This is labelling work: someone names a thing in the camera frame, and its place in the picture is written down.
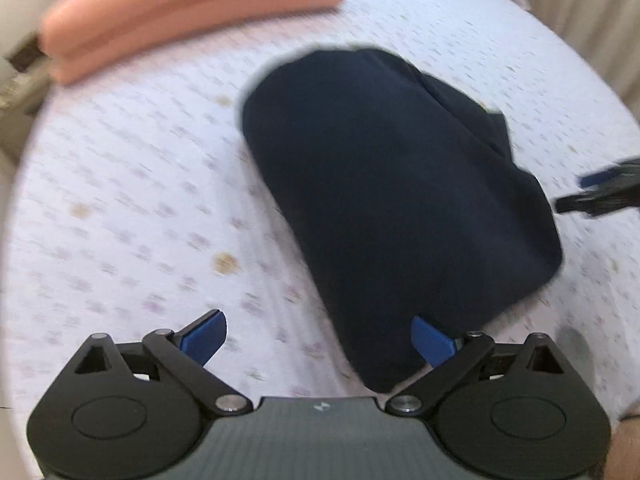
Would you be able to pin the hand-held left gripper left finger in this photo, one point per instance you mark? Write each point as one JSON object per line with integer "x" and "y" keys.
{"x": 202, "y": 340}

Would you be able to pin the beige padded headboard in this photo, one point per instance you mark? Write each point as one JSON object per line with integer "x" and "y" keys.
{"x": 575, "y": 0}

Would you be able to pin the white printed bed sheet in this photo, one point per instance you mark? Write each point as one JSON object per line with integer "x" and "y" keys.
{"x": 125, "y": 185}

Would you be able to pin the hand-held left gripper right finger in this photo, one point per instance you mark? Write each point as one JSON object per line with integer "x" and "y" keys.
{"x": 432, "y": 342}

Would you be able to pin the pink folded blanket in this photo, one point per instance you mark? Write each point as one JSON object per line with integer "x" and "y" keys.
{"x": 175, "y": 10}

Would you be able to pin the person's right forearm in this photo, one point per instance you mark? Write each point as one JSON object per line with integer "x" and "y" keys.
{"x": 625, "y": 455}

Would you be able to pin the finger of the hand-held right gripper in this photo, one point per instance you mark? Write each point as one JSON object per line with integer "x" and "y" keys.
{"x": 595, "y": 202}
{"x": 607, "y": 176}

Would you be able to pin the navy jacket with white stripes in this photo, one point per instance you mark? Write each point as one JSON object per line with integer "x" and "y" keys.
{"x": 390, "y": 185}

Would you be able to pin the dark brown bedside object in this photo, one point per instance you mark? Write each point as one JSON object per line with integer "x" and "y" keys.
{"x": 30, "y": 55}

